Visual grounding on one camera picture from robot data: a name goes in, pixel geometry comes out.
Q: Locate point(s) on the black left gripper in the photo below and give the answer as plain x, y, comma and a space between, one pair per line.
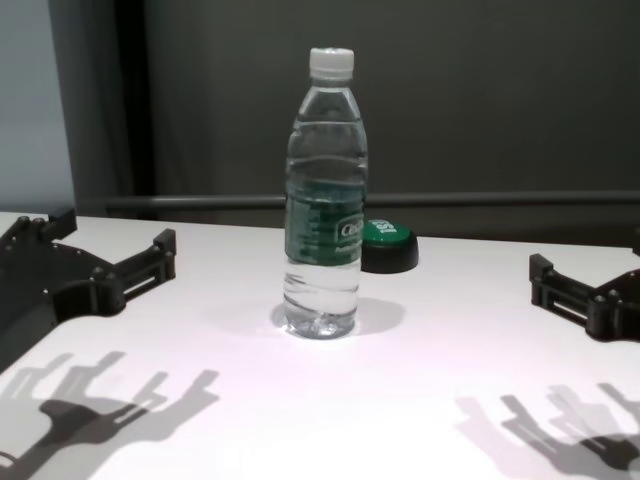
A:
45, 285

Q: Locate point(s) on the clear water bottle green label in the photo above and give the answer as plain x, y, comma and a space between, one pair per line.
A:
325, 210

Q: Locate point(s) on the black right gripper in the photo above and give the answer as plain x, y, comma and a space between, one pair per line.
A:
617, 310

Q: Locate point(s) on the green button black base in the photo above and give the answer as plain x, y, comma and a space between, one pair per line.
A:
395, 245

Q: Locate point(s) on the grey horizontal rail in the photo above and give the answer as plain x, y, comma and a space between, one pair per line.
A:
200, 202

